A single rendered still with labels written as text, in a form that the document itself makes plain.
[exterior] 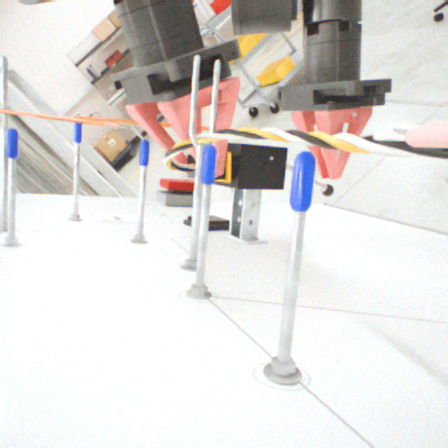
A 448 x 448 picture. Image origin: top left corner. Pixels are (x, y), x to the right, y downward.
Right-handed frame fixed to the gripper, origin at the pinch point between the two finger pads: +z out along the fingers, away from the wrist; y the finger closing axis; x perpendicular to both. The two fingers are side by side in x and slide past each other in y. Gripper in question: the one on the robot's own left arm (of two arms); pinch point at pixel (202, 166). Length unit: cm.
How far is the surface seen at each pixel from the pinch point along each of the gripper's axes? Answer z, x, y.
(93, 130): 93, 261, -763
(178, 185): 7.5, 7.7, -20.7
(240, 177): 1.9, 2.3, 1.8
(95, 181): 12, 10, -63
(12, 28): -93, 207, -789
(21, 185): 8, -3, -68
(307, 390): 2.4, -11.9, 22.6
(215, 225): 7.7, 2.1, -4.5
